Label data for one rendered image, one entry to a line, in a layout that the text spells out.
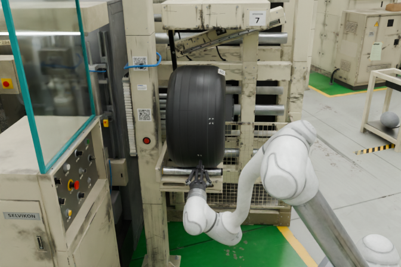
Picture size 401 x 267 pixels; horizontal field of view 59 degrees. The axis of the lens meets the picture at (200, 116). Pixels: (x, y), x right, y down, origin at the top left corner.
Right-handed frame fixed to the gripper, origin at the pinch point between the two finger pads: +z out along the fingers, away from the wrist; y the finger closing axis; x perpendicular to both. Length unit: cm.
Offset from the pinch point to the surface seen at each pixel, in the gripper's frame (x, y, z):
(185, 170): 13.2, 9.6, 11.9
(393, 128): 119, -212, 224
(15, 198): -20, 68, -46
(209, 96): -33.6, -4.5, 13.1
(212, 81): -37.7, -6.0, 20.8
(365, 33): 67, -231, 417
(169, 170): 13.1, 18.8, 12.0
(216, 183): 19.3, -8.2, 8.4
